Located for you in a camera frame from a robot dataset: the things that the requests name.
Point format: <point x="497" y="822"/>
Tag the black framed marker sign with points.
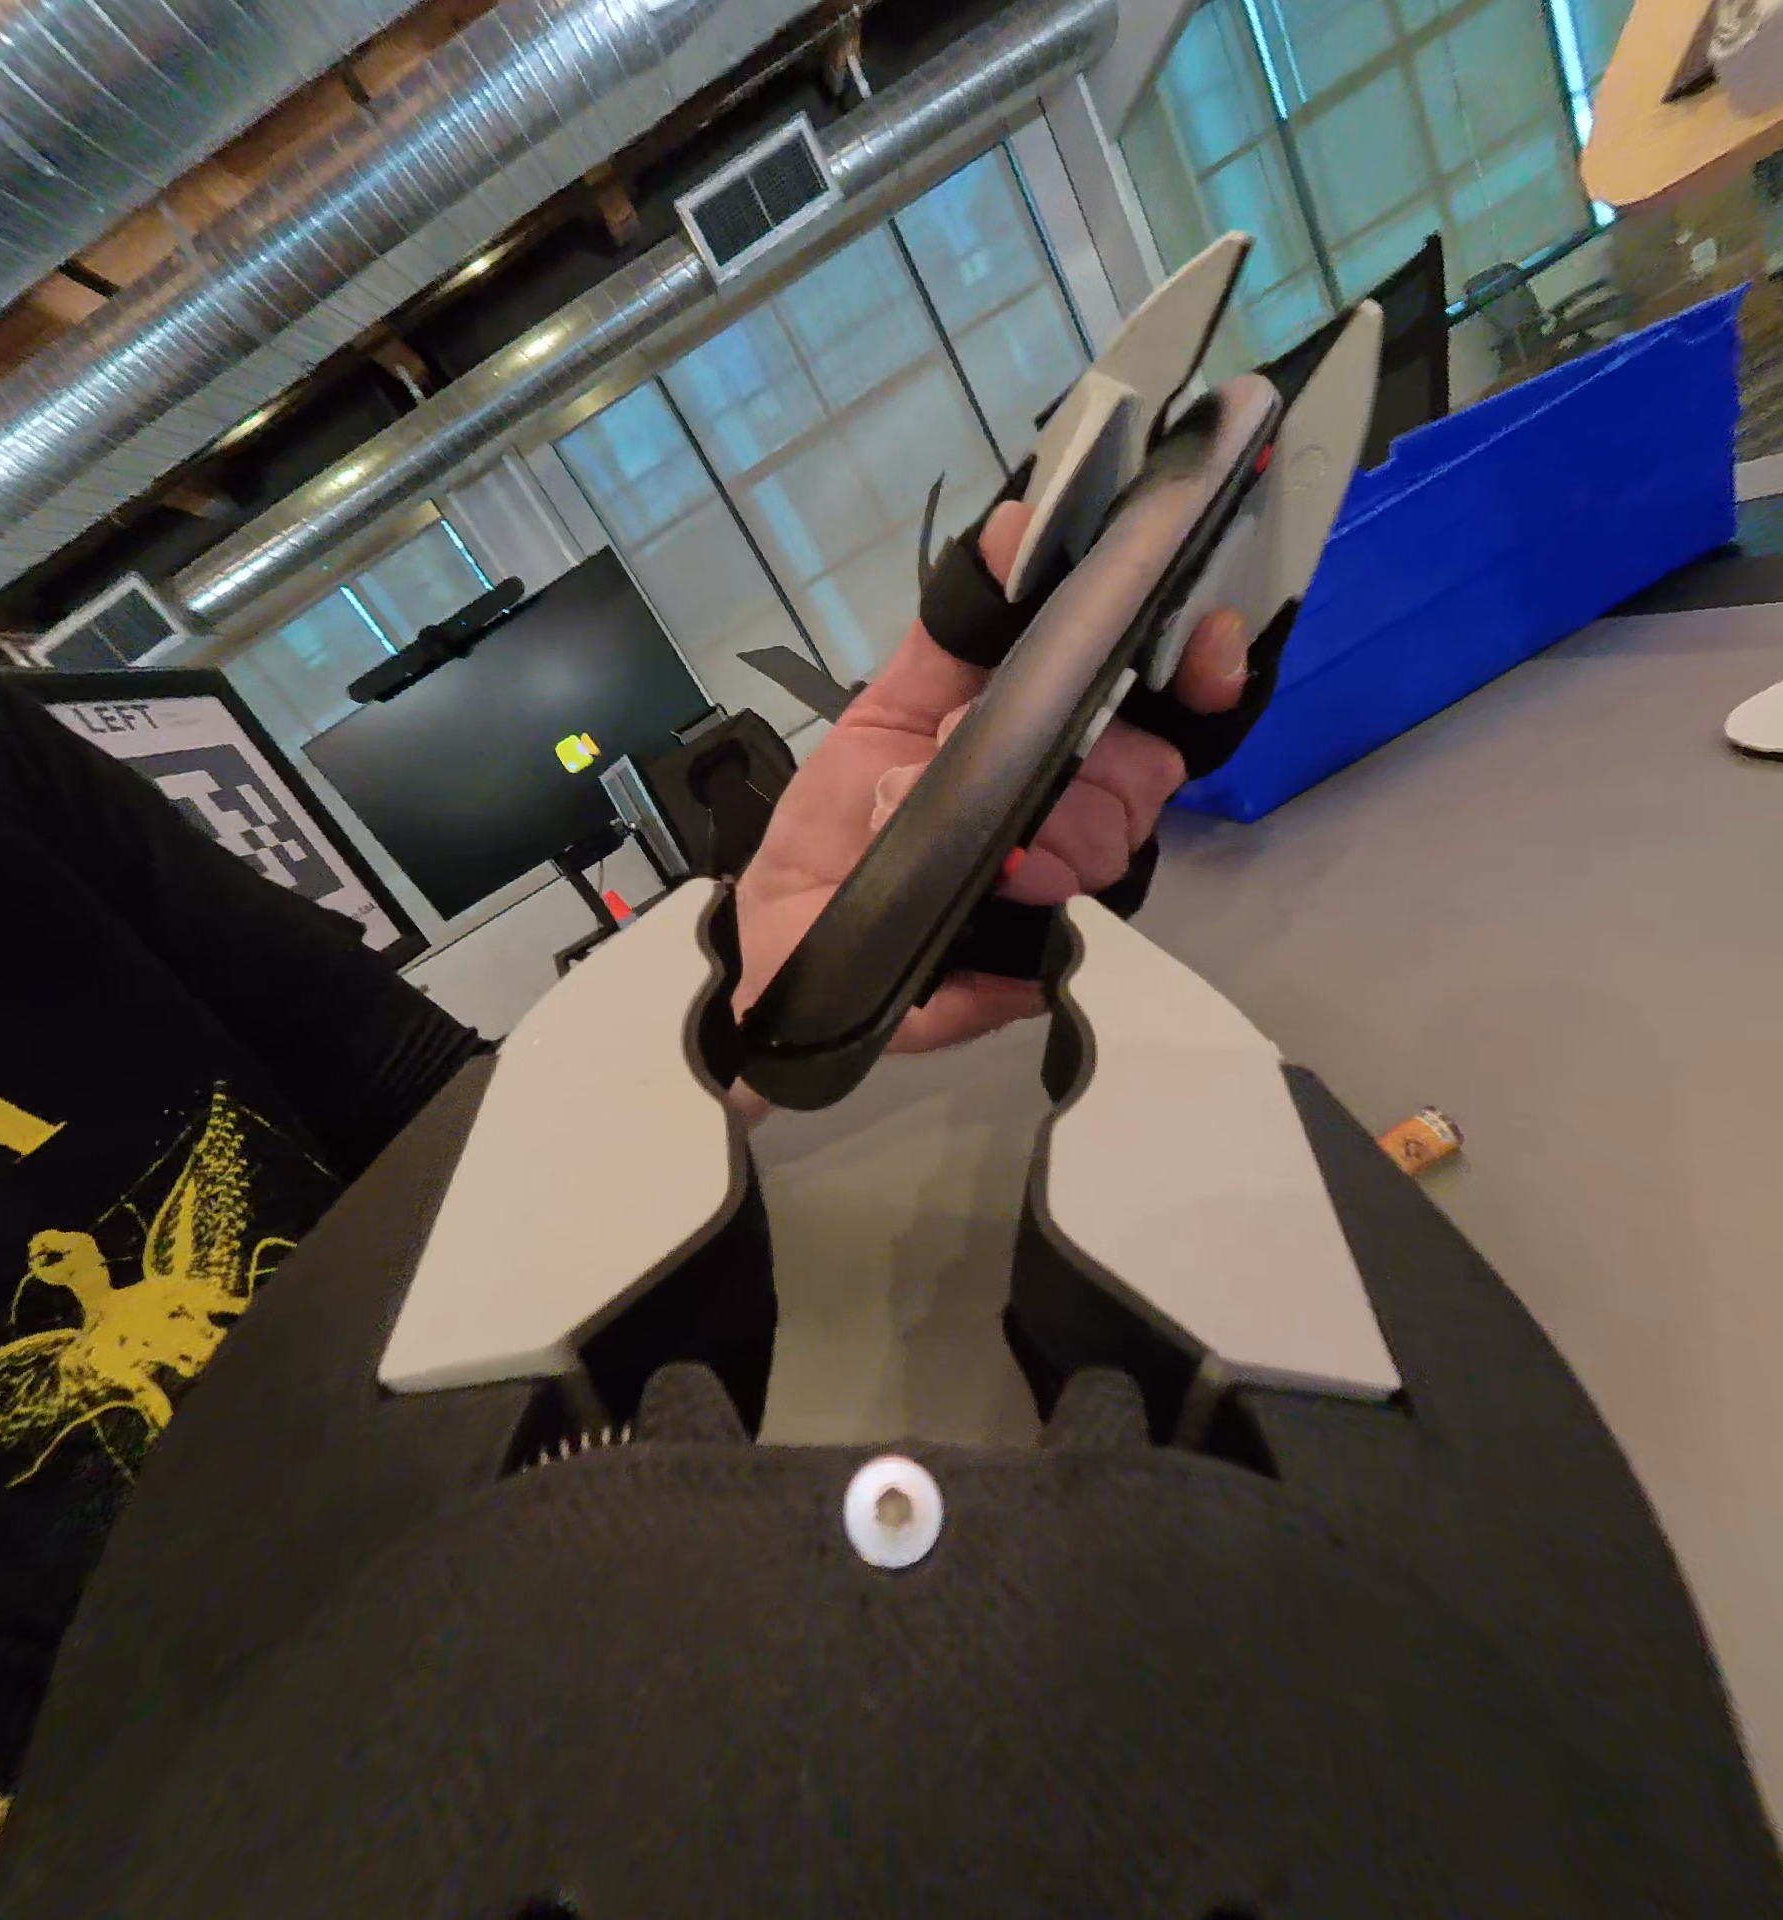
<point x="261" y="840"/>

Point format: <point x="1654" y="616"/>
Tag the person's left hand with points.
<point x="863" y="781"/>

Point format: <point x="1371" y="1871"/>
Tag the grey desk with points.
<point x="1506" y="974"/>

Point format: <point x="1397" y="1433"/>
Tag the black bag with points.
<point x="705" y="811"/>

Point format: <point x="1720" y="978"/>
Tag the blue plastic bin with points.
<point x="1506" y="570"/>

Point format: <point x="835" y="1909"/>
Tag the black remote control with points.
<point x="989" y="781"/>

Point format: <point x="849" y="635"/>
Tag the black video bar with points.
<point x="435" y="643"/>

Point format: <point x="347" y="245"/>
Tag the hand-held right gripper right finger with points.
<point x="1207" y="1200"/>

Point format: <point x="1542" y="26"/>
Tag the black desk mat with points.
<point x="1762" y="554"/>

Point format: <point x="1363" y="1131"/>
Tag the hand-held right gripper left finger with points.
<point x="593" y="1184"/>

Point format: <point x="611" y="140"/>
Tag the orange black battery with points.
<point x="1420" y="1141"/>

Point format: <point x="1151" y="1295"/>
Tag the silver air duct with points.
<point x="427" y="451"/>
<point x="381" y="315"/>
<point x="81" y="120"/>

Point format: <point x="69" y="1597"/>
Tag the black television screen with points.
<point x="487" y="795"/>

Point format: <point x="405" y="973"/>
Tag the black mesh chair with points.
<point x="1411" y="330"/>

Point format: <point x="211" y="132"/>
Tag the white air vent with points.
<point x="761" y="202"/>
<point x="105" y="631"/>

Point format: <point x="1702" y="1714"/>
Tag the wooden document stand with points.
<point x="1634" y="142"/>

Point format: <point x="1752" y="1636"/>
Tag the black yellow printed shirt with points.
<point x="81" y="1274"/>

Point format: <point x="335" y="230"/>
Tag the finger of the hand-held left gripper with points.
<point x="1087" y="480"/>
<point x="1327" y="451"/>

